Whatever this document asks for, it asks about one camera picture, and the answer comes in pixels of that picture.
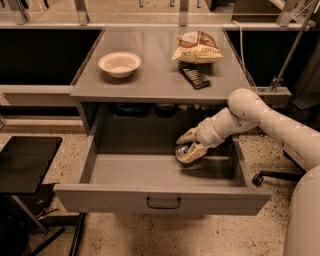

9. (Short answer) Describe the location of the white cable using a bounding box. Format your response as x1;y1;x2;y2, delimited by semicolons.
231;20;254;84

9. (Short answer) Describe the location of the grey counter cabinet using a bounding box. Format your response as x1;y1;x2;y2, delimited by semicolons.
71;24;251;129

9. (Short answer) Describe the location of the grey open top drawer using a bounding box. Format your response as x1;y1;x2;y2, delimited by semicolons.
55;104;271;215

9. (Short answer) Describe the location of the yellow chip bag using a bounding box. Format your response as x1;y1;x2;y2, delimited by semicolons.
172;31;223;64

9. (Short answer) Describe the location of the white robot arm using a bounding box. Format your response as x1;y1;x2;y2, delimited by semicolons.
176;89;320;256

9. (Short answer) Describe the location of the white paper bowl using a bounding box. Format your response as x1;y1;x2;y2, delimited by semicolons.
98;52;141;78

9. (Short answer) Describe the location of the blue pepsi can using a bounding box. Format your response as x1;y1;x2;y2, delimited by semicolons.
175;145;193;163

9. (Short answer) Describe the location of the black side table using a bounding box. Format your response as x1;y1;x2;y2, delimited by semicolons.
0;136;62;234

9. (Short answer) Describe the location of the black drawer handle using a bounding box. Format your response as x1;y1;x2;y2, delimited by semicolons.
146;197;181;210

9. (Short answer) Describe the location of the dark snack bar packet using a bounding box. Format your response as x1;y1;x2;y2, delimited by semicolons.
180;68;211;90

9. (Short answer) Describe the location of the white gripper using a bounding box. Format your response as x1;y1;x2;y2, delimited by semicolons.
176;118;224;162

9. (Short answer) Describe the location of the black office chair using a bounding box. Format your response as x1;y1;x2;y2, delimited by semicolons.
251;153;305;186

